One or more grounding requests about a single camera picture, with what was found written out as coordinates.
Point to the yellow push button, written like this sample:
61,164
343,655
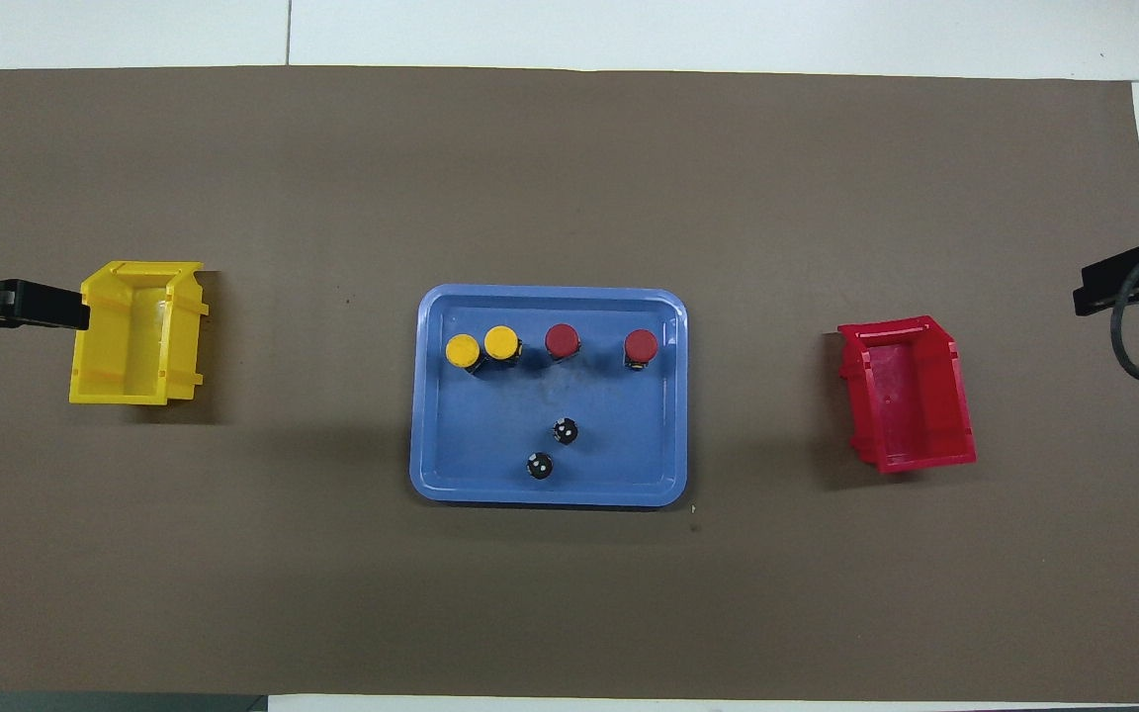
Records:
501,343
462,350

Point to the red push button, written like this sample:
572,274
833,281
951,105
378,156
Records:
562,340
641,345

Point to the yellow storage bin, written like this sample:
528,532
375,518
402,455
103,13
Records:
134,336

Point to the red storage bin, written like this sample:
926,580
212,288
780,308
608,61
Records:
911,405

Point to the brown table mat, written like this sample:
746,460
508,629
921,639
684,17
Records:
332,593

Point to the blue plastic tray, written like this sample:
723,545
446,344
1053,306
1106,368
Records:
619,435

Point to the black cylindrical button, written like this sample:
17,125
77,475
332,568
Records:
539,466
565,431

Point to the grey base plate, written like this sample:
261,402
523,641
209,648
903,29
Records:
95,703

